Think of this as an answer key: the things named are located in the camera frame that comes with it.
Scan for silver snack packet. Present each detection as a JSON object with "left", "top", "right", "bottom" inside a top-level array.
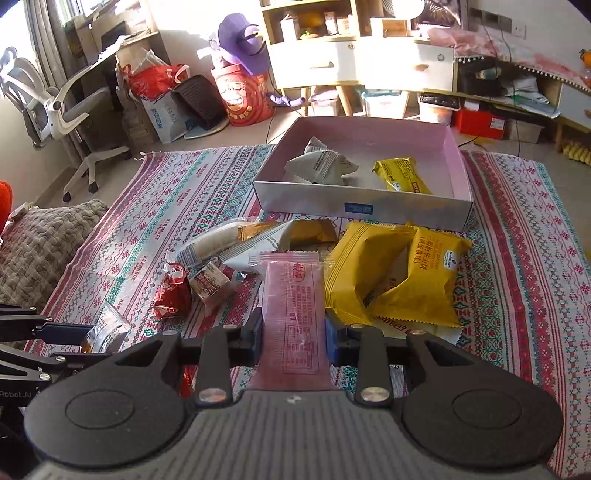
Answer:
[{"left": 80, "top": 302, "right": 131, "bottom": 353}]

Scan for red snack packet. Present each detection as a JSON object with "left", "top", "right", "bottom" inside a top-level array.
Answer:
[{"left": 153, "top": 262, "right": 191, "bottom": 319}]

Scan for white brown small snack packet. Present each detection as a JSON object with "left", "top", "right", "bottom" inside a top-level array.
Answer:
[{"left": 189, "top": 262, "right": 235, "bottom": 316}]

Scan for pink snack packet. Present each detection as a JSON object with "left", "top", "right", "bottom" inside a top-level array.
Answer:
[{"left": 249, "top": 251, "right": 335, "bottom": 391}]

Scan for yellow waffle sandwich packet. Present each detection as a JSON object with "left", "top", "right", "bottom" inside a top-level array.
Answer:
[{"left": 369, "top": 227, "right": 472, "bottom": 328}]

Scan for large yellow snack bag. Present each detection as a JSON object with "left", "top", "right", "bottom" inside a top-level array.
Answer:
[{"left": 324, "top": 221, "right": 416, "bottom": 325}]

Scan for white newspaper print packet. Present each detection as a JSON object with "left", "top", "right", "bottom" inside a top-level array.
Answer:
[{"left": 218, "top": 221, "right": 293, "bottom": 274}]

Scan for grey knitted cushion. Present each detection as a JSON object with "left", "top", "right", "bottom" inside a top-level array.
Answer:
[{"left": 1, "top": 199, "right": 108, "bottom": 311}]

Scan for white long snack packet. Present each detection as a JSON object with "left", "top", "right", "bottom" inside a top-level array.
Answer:
[{"left": 168, "top": 218, "right": 276, "bottom": 269}]

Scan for brown gold snack packet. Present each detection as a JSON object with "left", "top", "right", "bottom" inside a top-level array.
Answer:
[{"left": 289, "top": 219, "right": 338, "bottom": 250}]

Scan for patterned woven cloth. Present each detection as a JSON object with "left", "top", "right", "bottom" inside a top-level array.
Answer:
[{"left": 43, "top": 145, "right": 590, "bottom": 477}]

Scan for small yellow snack packet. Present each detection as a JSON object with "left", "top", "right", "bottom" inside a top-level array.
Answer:
[{"left": 372, "top": 157, "right": 433, "bottom": 195}]

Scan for white grey snack packet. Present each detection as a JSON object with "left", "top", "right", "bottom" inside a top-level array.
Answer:
[{"left": 284, "top": 137, "right": 359, "bottom": 185}]

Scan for pink cardboard box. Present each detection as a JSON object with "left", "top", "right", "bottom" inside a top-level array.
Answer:
[{"left": 253, "top": 117, "right": 473, "bottom": 232}]

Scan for white office chair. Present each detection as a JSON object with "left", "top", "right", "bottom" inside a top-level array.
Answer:
[{"left": 1, "top": 45, "right": 131, "bottom": 203}]

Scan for white blue paper bag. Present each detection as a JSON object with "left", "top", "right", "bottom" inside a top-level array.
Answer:
[{"left": 141, "top": 91, "right": 197, "bottom": 144}]

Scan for red printed bucket bag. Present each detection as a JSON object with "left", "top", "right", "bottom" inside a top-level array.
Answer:
[{"left": 211, "top": 64, "right": 273, "bottom": 127}]

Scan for dark brown basket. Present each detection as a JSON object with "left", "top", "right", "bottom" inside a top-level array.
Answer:
[{"left": 172, "top": 75, "right": 226, "bottom": 130}]

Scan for red box under shelf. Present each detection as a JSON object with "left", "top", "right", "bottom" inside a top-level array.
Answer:
[{"left": 454, "top": 108, "right": 505, "bottom": 140}]

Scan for red plastic bag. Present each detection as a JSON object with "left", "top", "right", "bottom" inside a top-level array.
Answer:
[{"left": 120, "top": 64, "right": 190, "bottom": 101}]

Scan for long white low cabinet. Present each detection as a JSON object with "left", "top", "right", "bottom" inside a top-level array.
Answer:
[{"left": 452, "top": 30, "right": 590, "bottom": 140}]

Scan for purple hat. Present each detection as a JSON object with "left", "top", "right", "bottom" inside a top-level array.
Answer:
[{"left": 211, "top": 13, "right": 270, "bottom": 76}]

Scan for oranges on shelf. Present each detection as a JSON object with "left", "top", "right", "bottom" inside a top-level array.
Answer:
[{"left": 579, "top": 49, "right": 591, "bottom": 69}]

